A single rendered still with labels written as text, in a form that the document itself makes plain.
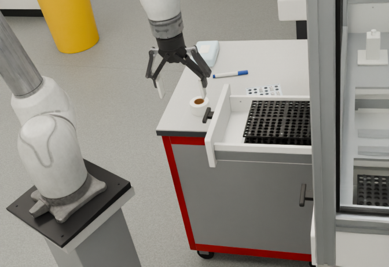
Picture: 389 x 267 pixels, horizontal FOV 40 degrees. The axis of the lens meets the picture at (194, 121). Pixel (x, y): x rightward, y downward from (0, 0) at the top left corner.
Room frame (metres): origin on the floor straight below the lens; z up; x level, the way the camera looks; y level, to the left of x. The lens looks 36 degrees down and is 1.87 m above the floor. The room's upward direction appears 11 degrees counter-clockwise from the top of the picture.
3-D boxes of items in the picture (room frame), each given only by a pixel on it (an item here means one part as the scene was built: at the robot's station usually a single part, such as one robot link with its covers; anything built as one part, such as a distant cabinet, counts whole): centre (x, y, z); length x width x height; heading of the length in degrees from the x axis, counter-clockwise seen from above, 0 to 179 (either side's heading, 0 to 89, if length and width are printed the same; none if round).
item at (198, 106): (1.56, -0.03, 0.78); 0.07 x 0.07 x 0.04
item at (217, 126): (1.31, -0.08, 0.87); 0.29 x 0.02 x 0.11; 159
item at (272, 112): (1.24, -0.26, 0.87); 0.22 x 0.18 x 0.06; 69
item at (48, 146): (1.25, 0.43, 0.94); 0.18 x 0.16 x 0.22; 7
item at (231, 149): (1.24, -0.27, 0.86); 0.40 x 0.26 x 0.06; 69
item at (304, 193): (0.91, -0.24, 0.91); 0.07 x 0.04 x 0.01; 159
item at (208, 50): (1.92, -0.10, 0.78); 0.15 x 0.10 x 0.04; 162
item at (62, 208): (1.23, 0.44, 0.80); 0.22 x 0.18 x 0.06; 127
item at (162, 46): (1.32, 0.02, 1.16); 0.08 x 0.07 x 0.09; 69
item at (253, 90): (1.54, -0.26, 0.78); 0.12 x 0.08 x 0.04; 84
